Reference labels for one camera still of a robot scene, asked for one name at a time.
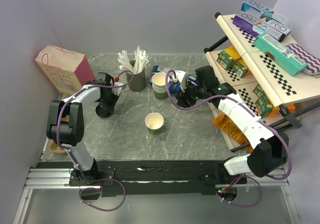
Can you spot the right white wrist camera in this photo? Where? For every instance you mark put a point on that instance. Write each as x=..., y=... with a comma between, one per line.
x=179, y=78

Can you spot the orange snack packet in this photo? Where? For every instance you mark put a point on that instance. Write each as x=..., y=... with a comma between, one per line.
x=225, y=124

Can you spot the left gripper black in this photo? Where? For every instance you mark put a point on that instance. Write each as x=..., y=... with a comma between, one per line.
x=116, y=98

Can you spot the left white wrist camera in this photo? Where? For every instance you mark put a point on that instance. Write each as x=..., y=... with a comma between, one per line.
x=118, y=88

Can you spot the blue toothpaste box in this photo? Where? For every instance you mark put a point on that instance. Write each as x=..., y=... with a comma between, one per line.
x=265, y=10

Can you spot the green yellow box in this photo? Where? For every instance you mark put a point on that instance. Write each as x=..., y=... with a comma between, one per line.
x=228, y=57
x=241, y=69

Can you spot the teal box with barcode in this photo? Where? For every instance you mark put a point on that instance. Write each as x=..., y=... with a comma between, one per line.
x=283, y=56

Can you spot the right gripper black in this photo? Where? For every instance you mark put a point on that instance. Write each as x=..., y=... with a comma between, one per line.
x=182, y=97

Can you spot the stack of green paper cups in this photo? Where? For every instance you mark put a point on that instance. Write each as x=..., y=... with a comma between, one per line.
x=158, y=85

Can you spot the aluminium rail frame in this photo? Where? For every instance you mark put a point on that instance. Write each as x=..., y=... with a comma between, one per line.
x=60, y=179

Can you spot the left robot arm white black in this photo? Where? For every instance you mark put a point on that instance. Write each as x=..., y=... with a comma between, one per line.
x=66, y=126

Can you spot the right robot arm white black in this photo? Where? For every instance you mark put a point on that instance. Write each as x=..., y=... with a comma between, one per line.
x=270, y=148

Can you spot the green paper cup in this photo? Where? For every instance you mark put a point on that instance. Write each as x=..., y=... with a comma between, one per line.
x=154, y=123

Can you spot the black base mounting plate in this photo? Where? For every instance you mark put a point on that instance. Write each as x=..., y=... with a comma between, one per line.
x=147, y=177

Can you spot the green yellow box upper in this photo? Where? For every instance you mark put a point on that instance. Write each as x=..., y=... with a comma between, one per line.
x=228, y=57

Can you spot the orange chips bag lower shelf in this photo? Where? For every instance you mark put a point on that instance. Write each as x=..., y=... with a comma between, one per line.
x=276, y=110

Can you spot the black plastic cup lid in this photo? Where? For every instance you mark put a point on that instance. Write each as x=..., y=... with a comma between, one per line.
x=104, y=112

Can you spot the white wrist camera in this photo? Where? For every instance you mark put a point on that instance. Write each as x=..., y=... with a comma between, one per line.
x=179, y=78
x=118, y=88

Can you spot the cardboard cup carrier tray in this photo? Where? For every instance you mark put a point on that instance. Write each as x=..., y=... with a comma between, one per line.
x=55, y=149

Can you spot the green box lower shelf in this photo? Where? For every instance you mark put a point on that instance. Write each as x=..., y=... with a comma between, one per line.
x=263, y=104

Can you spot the purple wavy striped pouch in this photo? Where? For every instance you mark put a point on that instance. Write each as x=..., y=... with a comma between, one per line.
x=313, y=66

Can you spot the beige tiered shelf rack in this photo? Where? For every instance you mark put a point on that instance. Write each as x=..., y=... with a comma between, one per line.
x=281, y=88

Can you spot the purple toothpaste box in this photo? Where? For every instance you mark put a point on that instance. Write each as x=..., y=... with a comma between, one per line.
x=252, y=24

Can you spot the blue chips bag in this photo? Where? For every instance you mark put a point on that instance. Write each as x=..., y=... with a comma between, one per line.
x=173, y=88

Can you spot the pink paper gift bag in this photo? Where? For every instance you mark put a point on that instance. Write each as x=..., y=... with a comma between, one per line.
x=67, y=70

